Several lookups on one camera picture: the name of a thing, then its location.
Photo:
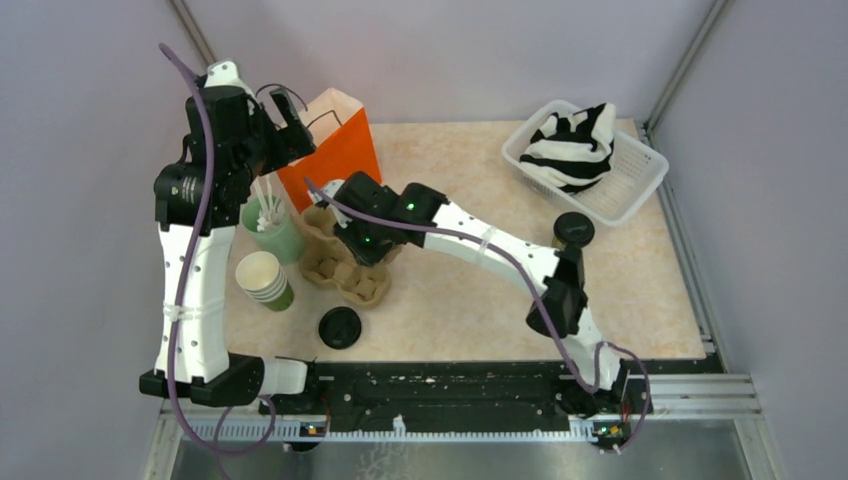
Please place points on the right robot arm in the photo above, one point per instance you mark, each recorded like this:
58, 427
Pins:
554, 278

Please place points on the black and white striped cloth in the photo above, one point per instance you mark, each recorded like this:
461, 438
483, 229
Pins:
573, 152

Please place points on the white cable duct strip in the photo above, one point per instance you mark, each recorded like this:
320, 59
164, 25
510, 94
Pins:
252, 429

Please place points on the stack of black cup lids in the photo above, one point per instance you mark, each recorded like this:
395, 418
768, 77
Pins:
340, 328

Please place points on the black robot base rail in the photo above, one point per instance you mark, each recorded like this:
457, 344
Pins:
458, 397

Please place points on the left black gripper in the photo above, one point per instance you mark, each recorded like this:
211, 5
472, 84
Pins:
295, 140

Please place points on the stack of green paper cups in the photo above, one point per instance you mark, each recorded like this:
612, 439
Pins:
262, 278

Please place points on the brown cardboard cup carrier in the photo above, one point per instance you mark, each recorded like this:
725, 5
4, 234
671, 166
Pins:
358, 285

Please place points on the green paper coffee cup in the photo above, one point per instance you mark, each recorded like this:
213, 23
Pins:
559, 244

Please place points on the orange paper bag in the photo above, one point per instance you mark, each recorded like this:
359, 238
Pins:
343, 145

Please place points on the white plastic basket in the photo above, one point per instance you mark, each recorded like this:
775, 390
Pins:
636, 172

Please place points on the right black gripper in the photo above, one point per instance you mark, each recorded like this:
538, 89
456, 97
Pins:
346, 231

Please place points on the green cup with white stirrers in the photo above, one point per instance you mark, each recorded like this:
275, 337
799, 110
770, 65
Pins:
271, 226

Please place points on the black cup lid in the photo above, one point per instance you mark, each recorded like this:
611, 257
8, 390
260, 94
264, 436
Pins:
574, 227

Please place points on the single brown cup carrier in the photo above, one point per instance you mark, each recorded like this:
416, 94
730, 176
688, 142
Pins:
321, 242

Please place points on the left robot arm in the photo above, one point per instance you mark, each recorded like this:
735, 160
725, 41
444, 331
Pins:
196, 232

